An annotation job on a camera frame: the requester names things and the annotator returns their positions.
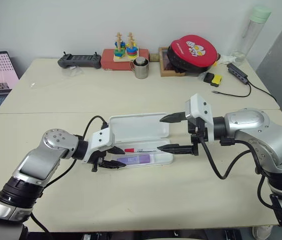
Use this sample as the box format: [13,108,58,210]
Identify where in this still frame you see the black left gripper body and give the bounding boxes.
[87,148,114,173]

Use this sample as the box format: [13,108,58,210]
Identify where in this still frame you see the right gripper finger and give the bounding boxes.
[159,112,187,124]
[156,143,195,155]

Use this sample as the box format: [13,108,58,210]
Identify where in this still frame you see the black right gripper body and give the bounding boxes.
[187,116,209,156]

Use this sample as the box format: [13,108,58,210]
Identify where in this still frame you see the purple marker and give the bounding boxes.
[116,154,151,166]

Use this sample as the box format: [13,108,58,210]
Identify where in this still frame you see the red capped white marker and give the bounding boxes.
[124,147,162,154]

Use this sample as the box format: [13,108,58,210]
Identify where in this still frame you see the white plastic pencil case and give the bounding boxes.
[107,112,174,167]

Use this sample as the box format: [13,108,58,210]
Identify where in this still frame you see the wooden framed box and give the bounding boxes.
[158,46,187,78]

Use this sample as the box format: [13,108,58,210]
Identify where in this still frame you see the small yellow black block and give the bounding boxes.
[210,74,223,88]

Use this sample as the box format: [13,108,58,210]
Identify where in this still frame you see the steel metal cup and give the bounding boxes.
[130,56,150,80]

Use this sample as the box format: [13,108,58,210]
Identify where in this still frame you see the red black boxing pad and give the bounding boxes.
[166,34,219,75]

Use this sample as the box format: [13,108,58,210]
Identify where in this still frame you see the black usb hub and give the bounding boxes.
[226,62,249,86]

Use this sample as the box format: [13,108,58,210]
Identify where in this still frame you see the white crumpled tissue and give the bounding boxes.
[217,53,238,66]

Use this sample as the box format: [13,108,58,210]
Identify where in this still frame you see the wooden colourful stacking toy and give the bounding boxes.
[112,31,140,64]

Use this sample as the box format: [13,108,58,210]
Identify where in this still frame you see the red rectangular box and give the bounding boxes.
[101,47,150,72]

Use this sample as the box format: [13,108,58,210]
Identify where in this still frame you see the clear plastic wrapper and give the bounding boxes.
[61,66,84,78]

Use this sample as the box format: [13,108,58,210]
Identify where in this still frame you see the black handheld remote controller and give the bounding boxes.
[57,51,102,70]

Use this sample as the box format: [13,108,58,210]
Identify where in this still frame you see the clear bottle green lid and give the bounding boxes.
[231,5,273,67]

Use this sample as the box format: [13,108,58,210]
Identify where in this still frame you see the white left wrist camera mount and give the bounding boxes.
[81,126,113,165]

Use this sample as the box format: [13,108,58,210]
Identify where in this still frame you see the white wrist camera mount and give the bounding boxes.
[184,93,215,144]
[81,126,113,165]

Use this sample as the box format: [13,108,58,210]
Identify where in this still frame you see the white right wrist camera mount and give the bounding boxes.
[184,93,215,144]

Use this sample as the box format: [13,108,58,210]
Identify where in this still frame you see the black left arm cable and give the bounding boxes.
[29,115,109,235]

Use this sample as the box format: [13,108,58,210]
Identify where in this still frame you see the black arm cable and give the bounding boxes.
[29,115,109,235]
[198,132,275,208]

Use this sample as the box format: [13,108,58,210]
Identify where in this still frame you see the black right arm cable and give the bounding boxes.
[198,132,275,208]

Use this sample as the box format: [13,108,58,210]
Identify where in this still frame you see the black usb hub cable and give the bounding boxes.
[211,81,278,103]

